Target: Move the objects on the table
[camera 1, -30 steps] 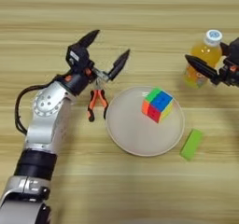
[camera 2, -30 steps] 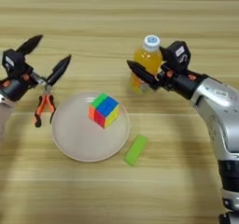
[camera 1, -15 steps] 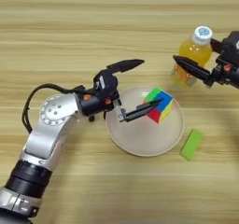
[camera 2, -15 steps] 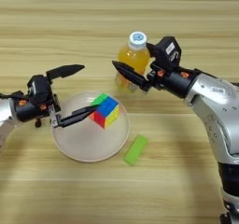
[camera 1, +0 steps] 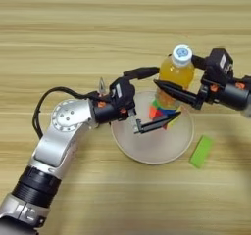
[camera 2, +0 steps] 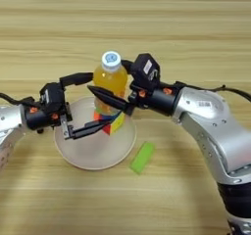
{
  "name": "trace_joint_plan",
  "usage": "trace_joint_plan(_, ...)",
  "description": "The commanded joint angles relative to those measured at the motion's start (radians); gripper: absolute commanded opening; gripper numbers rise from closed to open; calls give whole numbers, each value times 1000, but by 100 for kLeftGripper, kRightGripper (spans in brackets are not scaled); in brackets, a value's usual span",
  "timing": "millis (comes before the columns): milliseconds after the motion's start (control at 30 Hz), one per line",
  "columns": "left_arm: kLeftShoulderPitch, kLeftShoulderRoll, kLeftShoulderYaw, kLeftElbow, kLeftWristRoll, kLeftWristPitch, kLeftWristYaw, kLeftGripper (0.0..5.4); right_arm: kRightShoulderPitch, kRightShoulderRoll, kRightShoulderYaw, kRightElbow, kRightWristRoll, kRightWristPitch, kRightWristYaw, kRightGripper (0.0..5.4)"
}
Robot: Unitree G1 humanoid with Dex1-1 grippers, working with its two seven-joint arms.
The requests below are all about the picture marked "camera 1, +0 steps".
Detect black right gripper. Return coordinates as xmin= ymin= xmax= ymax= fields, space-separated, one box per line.
xmin=153 ymin=54 xmax=251 ymax=112

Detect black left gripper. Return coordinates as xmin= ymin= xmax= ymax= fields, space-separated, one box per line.
xmin=92 ymin=66 xmax=182 ymax=135

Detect orange juice bottle white cap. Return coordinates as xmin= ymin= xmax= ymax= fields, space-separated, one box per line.
xmin=153 ymin=43 xmax=196 ymax=110

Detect colourful puzzle cube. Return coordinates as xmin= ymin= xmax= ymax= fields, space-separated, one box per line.
xmin=148 ymin=96 xmax=182 ymax=131

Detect left gripper labelled black box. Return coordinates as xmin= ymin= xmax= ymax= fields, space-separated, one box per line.
xmin=109 ymin=77 xmax=136 ymax=109

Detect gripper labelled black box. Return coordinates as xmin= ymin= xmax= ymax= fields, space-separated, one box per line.
xmin=205 ymin=47 xmax=235 ymax=81
xmin=109 ymin=77 xmax=136 ymax=109

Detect right gripper labelled black box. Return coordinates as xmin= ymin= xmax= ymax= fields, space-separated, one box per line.
xmin=205 ymin=47 xmax=235 ymax=81

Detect round beige plate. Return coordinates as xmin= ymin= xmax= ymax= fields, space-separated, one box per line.
xmin=111 ymin=89 xmax=195 ymax=165

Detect green rectangular block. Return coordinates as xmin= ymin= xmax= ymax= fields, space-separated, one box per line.
xmin=188 ymin=134 xmax=214 ymax=169

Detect orange black handled pliers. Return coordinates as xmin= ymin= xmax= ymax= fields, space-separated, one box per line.
xmin=97 ymin=76 xmax=108 ymax=96

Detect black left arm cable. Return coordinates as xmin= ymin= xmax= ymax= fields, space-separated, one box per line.
xmin=32 ymin=86 xmax=114 ymax=140

